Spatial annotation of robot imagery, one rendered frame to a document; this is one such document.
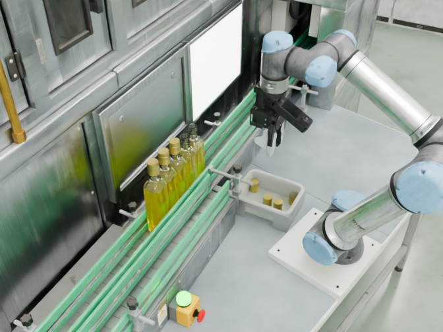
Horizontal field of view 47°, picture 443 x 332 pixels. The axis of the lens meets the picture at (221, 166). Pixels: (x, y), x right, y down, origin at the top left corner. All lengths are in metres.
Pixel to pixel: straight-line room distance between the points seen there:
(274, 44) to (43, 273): 0.89
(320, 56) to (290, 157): 0.95
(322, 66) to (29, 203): 0.80
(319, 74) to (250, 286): 0.76
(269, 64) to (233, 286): 0.74
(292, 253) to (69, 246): 0.72
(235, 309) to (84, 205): 0.56
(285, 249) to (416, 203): 0.62
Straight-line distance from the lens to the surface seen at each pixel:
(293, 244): 1.79
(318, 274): 1.72
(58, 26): 1.33
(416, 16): 5.18
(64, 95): 1.36
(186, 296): 1.55
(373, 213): 1.39
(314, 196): 2.01
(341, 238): 1.50
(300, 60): 1.28
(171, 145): 1.56
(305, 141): 2.27
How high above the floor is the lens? 2.11
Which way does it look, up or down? 40 degrees down
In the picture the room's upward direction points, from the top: straight up
